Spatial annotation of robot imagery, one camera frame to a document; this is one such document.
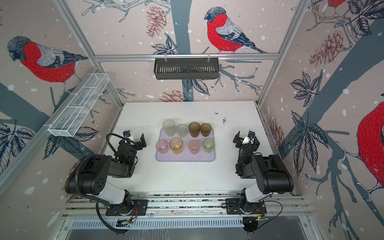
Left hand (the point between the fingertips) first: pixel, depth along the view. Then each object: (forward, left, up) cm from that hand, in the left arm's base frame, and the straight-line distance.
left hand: (134, 135), depth 89 cm
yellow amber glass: (-3, -26, -7) cm, 27 cm away
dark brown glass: (+7, -37, -4) cm, 38 cm away
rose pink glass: (-3, -16, -9) cm, 18 cm away
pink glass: (-4, -37, -7) cm, 38 cm away
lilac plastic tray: (-8, -31, -11) cm, 34 cm away
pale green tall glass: (+8, -21, -3) cm, 22 cm away
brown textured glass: (+8, -45, -6) cm, 46 cm away
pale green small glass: (+7, -29, -6) cm, 30 cm away
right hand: (-2, -69, +1) cm, 69 cm away
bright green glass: (-3, -46, -8) cm, 47 cm away
